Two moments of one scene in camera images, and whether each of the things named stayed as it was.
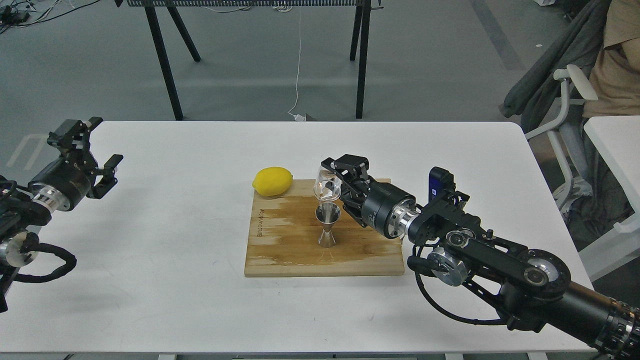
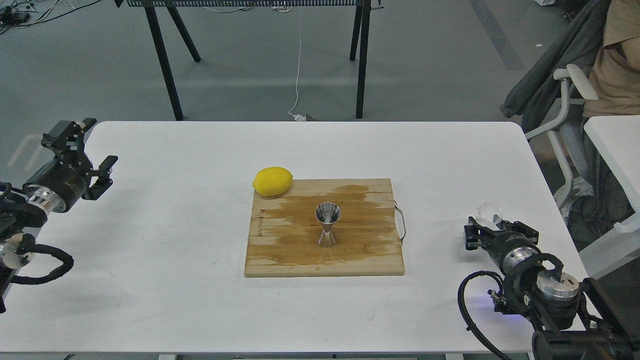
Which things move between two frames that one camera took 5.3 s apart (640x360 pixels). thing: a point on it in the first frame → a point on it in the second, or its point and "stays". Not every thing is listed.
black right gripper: (383, 207) → (510, 249)
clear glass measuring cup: (328, 186) → (485, 212)
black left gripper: (63, 184) stays
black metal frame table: (361, 13) stays
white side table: (618, 136) stays
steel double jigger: (327, 213) stays
